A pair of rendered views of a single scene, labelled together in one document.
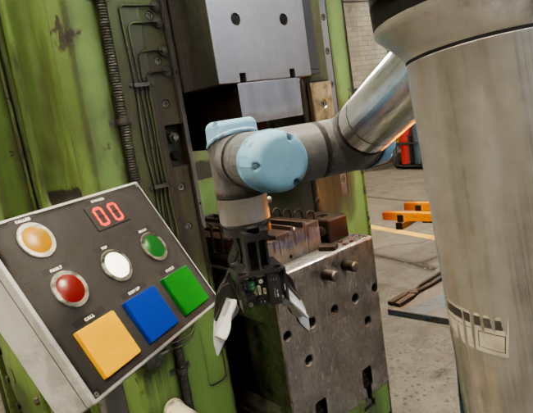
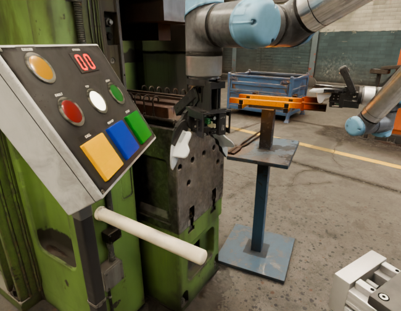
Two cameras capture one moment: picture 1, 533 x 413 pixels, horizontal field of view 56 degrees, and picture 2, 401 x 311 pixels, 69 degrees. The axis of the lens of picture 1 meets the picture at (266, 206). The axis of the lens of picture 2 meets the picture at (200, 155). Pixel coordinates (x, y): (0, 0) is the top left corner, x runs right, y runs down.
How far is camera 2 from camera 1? 0.28 m
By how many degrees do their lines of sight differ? 20
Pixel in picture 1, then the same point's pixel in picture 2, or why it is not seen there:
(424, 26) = not seen: outside the picture
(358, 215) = not seen: hidden behind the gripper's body
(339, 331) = (205, 166)
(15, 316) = (29, 128)
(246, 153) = (244, 12)
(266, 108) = (177, 12)
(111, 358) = (108, 166)
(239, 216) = (206, 69)
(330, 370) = (198, 189)
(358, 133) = (314, 13)
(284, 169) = (268, 29)
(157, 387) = not seen: hidden behind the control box
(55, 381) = (66, 181)
